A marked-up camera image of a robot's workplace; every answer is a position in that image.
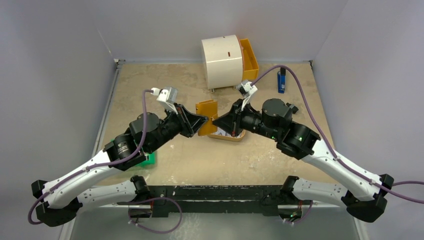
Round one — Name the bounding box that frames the orange leather card holder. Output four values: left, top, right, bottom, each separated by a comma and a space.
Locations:
195, 99, 220, 137

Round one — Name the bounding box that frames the green plastic bin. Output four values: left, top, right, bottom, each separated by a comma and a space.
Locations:
137, 152, 156, 167

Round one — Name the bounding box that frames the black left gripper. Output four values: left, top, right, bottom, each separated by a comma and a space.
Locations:
147, 102, 208, 153

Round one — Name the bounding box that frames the white round drawer cabinet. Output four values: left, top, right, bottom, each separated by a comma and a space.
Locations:
201, 34, 243, 90

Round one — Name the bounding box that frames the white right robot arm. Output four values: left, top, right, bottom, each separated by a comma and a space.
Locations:
212, 98, 394, 223

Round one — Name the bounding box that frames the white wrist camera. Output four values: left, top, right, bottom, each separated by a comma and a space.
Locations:
235, 80, 258, 111
150, 86, 178, 114

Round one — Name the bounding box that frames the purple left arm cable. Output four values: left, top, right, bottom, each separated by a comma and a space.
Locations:
27, 89, 155, 226

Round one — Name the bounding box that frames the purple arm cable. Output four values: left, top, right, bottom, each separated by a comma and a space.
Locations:
27, 89, 155, 226
251, 64, 424, 205

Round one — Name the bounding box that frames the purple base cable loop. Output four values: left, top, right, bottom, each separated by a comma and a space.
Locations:
127, 193, 184, 234

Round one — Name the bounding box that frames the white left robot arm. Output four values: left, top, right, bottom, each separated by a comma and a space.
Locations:
28, 104, 208, 227

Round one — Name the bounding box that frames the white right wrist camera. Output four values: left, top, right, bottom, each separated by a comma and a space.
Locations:
235, 80, 258, 111

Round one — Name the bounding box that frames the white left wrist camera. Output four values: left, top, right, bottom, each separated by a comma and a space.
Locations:
150, 86, 178, 114

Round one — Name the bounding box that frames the small black knob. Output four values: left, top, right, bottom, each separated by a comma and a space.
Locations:
286, 103, 299, 114

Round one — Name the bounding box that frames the orange open drawer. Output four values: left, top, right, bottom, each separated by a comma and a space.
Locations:
239, 38, 259, 80

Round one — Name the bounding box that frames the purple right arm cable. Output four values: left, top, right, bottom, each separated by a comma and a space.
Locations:
251, 64, 424, 205

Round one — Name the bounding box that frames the orange oval tray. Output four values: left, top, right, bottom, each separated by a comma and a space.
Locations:
207, 128, 246, 142

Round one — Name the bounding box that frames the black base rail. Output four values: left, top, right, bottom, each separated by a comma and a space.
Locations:
125, 184, 314, 219

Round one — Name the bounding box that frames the blue black marker pen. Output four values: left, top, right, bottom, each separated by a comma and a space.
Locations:
277, 67, 286, 94

